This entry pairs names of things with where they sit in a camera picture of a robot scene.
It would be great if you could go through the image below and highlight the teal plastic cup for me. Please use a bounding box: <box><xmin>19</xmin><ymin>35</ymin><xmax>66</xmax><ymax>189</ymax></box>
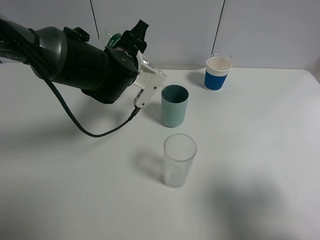
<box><xmin>161</xmin><ymin>84</ymin><xmax>189</xmax><ymax>128</ymax></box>

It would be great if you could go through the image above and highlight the clear green-label plastic bottle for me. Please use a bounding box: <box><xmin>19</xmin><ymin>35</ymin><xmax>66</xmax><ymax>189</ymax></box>
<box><xmin>99</xmin><ymin>31</ymin><xmax>161</xmax><ymax>75</ymax></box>

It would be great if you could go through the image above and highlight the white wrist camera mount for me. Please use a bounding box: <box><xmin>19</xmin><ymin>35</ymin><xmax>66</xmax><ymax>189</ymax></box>
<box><xmin>133</xmin><ymin>51</ymin><xmax>167</xmax><ymax>109</ymax></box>

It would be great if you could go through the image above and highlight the black cable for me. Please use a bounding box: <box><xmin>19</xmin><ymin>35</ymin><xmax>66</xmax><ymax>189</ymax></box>
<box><xmin>0</xmin><ymin>18</ymin><xmax>142</xmax><ymax>138</ymax></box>

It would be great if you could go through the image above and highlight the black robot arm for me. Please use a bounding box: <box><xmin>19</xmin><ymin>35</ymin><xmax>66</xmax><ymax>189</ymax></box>
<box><xmin>0</xmin><ymin>19</ymin><xmax>149</xmax><ymax>104</ymax></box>

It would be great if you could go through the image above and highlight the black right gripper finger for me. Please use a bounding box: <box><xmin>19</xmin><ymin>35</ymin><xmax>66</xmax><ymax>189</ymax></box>
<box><xmin>117</xmin><ymin>19</ymin><xmax>149</xmax><ymax>54</ymax></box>

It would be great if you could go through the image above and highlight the clear glass behind paper cup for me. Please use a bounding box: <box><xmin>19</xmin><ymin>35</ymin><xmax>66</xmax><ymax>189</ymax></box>
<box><xmin>210</xmin><ymin>53</ymin><xmax>233</xmax><ymax>62</ymax></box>

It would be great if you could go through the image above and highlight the clear tall glass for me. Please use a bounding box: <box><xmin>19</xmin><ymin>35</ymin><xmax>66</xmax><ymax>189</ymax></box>
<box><xmin>163</xmin><ymin>133</ymin><xmax>197</xmax><ymax>188</ymax></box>

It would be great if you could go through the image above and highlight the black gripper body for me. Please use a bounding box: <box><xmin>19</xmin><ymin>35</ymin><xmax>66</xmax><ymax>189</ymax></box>
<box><xmin>82</xmin><ymin>46</ymin><xmax>139</xmax><ymax>104</ymax></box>

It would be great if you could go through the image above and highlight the blue white paper cup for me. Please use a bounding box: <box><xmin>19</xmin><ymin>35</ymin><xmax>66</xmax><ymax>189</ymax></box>
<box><xmin>204</xmin><ymin>57</ymin><xmax>232</xmax><ymax>91</ymax></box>

